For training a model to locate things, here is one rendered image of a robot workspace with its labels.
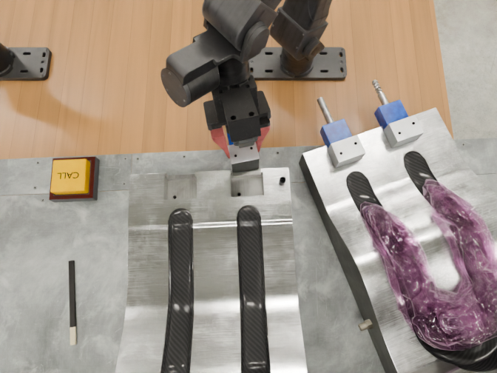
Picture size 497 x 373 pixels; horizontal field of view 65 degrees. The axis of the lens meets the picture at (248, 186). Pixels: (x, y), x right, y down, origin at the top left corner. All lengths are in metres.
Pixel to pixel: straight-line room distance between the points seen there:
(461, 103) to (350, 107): 1.14
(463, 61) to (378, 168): 1.35
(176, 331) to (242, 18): 0.44
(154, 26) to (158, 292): 0.55
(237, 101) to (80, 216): 0.38
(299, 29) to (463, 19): 1.52
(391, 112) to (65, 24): 0.68
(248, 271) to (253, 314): 0.06
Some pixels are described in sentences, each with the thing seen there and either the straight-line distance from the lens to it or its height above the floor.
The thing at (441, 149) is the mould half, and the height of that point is 0.85.
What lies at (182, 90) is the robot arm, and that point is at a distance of 0.53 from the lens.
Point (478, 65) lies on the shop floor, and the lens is 2.03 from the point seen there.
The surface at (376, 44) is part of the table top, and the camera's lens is 0.89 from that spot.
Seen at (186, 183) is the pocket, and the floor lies 0.86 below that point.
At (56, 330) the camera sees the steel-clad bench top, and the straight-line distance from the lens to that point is 0.77.
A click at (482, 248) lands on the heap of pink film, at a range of 0.68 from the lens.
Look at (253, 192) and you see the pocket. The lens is 0.65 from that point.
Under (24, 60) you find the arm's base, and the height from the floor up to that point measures 0.81.
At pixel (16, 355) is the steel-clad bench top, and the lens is 0.80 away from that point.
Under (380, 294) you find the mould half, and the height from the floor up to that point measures 0.89.
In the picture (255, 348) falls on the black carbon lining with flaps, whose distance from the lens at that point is 0.59.
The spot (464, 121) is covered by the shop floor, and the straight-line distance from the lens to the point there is 1.87.
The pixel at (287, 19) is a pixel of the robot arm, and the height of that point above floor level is 0.96.
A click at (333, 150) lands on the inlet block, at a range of 0.67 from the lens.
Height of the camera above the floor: 1.49
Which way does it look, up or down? 75 degrees down
